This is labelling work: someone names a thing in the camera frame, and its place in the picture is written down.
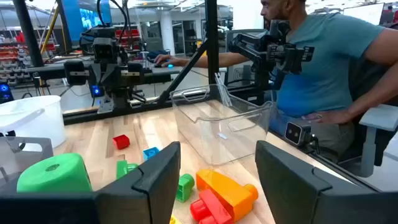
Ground shelf with red bins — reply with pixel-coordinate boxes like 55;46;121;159
0;30;57;86

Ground person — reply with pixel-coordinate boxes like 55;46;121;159
154;0;398;162

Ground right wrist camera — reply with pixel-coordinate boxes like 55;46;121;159
92;37;119;62

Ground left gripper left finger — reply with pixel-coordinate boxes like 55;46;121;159
0;141;182;224

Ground small red toy cube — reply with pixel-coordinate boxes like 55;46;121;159
112;134;131;151

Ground dark desk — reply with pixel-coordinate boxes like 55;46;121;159
0;60;184;82

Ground blue toy block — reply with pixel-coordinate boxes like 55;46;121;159
142;146;160;161

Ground green toy block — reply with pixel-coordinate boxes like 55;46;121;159
175;173;196;203
116;159;139;180

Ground red studded toy block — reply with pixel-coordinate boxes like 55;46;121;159
190;189;234;224

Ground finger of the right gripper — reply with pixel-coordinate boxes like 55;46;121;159
126;61;146;85
63;60;90;86

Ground large blue display screen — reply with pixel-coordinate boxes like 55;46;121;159
62;0;113;41

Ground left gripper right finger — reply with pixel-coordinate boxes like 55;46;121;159
254;139;398;224

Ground long orange toy block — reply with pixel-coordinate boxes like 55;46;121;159
195;169;259;223

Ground small grey depth camera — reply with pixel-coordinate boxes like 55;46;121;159
284;121;320;153

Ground clear plastic bin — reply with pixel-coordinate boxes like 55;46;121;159
170;83;275;166

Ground office chair grey armrest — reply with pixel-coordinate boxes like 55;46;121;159
337;55;398;178

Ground grey translucent bin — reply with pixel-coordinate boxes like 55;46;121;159
0;136;54;194

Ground green foam dice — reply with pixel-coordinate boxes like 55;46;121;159
16;152;93;194

